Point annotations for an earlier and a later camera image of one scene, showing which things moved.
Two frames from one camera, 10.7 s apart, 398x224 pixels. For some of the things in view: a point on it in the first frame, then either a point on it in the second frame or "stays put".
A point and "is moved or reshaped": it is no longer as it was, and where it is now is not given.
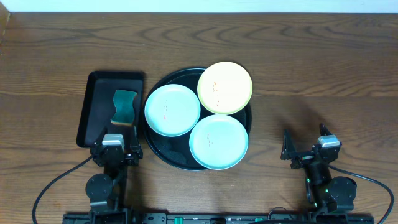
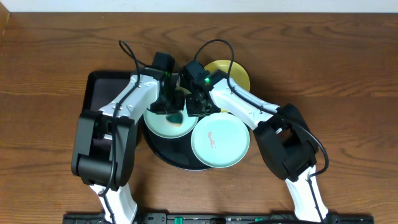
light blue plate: (218, 142) stays put
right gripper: (288, 153) to (191, 112)
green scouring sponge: (125, 112) is moved or reshaped
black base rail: (220, 218) stays put
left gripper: (115, 154) to (170, 106)
